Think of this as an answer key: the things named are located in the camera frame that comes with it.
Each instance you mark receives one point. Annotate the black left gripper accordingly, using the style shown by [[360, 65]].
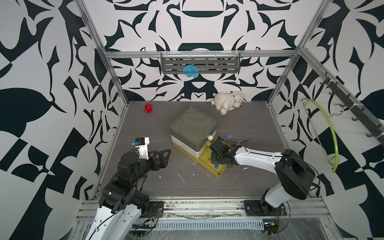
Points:
[[163, 162]]

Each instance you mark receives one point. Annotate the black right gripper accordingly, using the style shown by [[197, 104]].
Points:
[[213, 160]]

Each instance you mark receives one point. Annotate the yellow bottom drawer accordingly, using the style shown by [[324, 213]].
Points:
[[204, 160]]

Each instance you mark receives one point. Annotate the three-drawer storage box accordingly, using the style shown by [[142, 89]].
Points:
[[191, 130]]

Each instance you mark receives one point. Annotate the keys with blue tag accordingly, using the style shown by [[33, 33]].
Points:
[[229, 136]]

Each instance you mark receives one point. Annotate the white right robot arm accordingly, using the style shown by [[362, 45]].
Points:
[[295, 175]]

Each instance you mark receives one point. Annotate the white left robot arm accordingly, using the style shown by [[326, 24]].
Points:
[[122, 203]]

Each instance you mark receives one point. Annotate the white plush toy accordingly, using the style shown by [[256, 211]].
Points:
[[227, 102]]

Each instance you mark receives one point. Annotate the teal crumpled cloth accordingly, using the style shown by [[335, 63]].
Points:
[[191, 71]]

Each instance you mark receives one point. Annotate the green clothes hanger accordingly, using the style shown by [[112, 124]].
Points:
[[326, 138]]

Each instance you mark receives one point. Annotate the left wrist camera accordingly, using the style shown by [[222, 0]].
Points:
[[141, 144]]

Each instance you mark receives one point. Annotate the red plush toy keychain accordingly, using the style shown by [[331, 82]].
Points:
[[148, 108]]

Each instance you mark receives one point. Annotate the white cable duct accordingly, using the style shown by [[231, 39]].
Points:
[[212, 224]]

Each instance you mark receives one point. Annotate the grey wall shelf rack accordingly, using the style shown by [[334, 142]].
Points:
[[208, 63]]

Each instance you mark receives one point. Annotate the grey wall hook rail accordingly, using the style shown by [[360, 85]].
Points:
[[359, 110]]

